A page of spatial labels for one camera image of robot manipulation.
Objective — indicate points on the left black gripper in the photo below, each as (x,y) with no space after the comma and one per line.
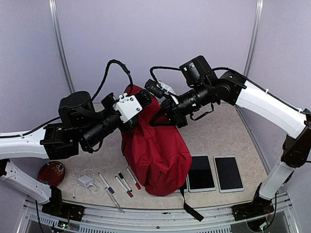
(131,125)

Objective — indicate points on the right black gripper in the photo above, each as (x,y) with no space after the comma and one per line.
(180,119)

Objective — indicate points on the red backpack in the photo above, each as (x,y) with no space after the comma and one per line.
(158,156)

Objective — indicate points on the white tablet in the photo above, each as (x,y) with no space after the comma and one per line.
(200,177)
(185,187)
(228,174)

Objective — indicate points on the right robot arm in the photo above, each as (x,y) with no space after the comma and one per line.
(237,90)

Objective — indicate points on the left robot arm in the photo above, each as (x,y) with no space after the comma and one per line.
(81,128)

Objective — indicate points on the dark blue cap marker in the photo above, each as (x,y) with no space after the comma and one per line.
(124,181)

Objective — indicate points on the red cap marker long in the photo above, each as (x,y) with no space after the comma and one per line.
(133,178)

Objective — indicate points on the blue cap white marker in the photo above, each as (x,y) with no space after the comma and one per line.
(106,183)

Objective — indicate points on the red cap marker short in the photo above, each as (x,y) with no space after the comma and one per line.
(124,187)

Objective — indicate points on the clear silver pen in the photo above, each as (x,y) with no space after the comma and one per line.
(114,201)

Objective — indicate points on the red floral lacquer dish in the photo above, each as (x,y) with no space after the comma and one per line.
(52,173)

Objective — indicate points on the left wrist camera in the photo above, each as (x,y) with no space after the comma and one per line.
(127,106)

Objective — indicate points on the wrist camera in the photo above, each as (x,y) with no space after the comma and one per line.
(159,89)
(127,106)

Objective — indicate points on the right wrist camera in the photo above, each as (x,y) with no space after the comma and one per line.
(159,89)

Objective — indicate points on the white charger with cable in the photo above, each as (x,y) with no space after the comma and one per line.
(87,180)

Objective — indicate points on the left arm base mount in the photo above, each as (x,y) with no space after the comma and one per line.
(64,210)

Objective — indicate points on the right aluminium frame post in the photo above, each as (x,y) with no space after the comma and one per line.
(253,38)

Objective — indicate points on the aluminium frame post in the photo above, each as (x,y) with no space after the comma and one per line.
(60,45)
(253,38)

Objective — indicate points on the front aluminium rail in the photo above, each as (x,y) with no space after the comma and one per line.
(105,219)

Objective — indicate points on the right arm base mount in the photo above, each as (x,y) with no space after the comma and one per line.
(250,210)

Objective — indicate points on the left aluminium frame post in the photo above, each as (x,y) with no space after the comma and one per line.
(60,45)

